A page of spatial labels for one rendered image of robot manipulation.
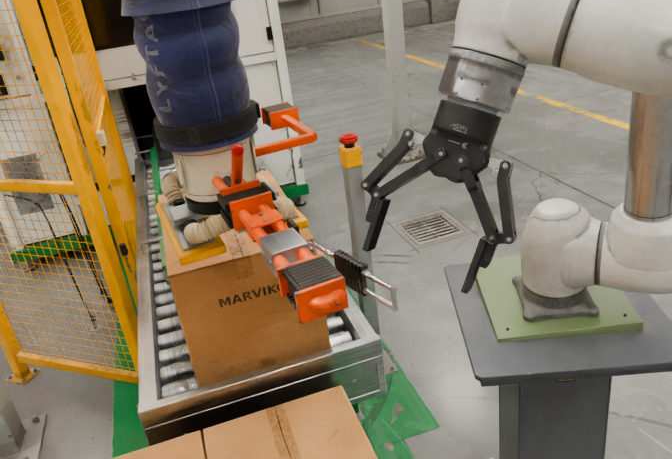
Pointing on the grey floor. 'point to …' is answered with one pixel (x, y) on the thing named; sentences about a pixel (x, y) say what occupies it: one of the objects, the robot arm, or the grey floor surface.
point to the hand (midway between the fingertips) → (418, 261)
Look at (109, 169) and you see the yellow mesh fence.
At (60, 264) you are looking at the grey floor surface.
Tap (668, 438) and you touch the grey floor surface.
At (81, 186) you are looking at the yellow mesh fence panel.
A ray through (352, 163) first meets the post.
